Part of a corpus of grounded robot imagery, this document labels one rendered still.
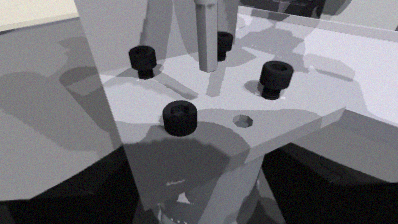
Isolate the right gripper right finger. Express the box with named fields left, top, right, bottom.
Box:
left=262, top=142, right=398, bottom=224

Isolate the blue electric screwdriver barrel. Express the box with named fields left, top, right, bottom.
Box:
left=194, top=0, right=219, bottom=73

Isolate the grey l-shaped bracket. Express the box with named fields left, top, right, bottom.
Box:
left=74, top=0, right=346, bottom=211

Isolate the black socket-head screw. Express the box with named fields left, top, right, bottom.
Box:
left=162, top=100, right=197, bottom=137
left=128, top=46, right=157, bottom=80
left=259, top=61, right=294, bottom=100
left=218, top=31, right=233, bottom=62

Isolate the shiny grey metal cylinder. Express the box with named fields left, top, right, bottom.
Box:
left=151, top=155, right=265, bottom=224

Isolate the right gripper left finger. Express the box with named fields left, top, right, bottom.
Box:
left=0, top=145, right=140, bottom=224

